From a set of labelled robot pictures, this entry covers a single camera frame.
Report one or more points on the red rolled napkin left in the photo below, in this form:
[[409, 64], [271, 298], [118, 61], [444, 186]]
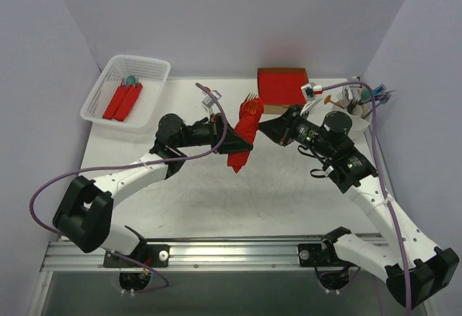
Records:
[[115, 102]]

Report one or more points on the red napkin stack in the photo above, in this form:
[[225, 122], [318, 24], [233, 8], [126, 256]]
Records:
[[282, 87]]

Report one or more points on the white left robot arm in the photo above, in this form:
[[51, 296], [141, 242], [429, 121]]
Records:
[[85, 212]]

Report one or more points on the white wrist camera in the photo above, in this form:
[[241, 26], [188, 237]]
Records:
[[208, 102], [312, 94]]

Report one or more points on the aluminium rail frame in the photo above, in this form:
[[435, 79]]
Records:
[[212, 218]]

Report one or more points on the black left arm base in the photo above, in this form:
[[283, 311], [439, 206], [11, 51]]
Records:
[[139, 271]]

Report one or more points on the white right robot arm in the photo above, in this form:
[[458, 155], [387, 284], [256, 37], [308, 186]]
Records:
[[413, 267]]

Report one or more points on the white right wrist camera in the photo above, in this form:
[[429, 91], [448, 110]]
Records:
[[312, 94]]

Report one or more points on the white utensil holder cup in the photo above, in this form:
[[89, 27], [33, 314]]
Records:
[[359, 124]]

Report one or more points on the teal spoon in basket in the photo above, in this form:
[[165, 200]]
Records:
[[131, 81]]

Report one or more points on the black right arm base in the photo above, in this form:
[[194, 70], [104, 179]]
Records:
[[333, 277]]

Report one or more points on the teal spoon in cup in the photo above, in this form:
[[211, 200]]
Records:
[[365, 95]]

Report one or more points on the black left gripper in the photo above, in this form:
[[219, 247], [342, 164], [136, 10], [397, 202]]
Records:
[[219, 133]]

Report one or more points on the blue plastic fork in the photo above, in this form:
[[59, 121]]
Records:
[[379, 96]]

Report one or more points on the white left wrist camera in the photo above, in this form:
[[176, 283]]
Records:
[[208, 102]]

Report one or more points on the red paper napkin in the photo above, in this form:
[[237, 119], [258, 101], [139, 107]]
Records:
[[246, 128]]

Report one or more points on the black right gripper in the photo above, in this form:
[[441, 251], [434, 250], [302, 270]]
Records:
[[289, 127]]

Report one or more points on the brown cardboard box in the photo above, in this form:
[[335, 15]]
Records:
[[276, 109]]

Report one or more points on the silver metal fork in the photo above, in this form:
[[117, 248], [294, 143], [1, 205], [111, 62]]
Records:
[[346, 102]]

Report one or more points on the white plastic basket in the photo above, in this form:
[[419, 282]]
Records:
[[152, 74]]

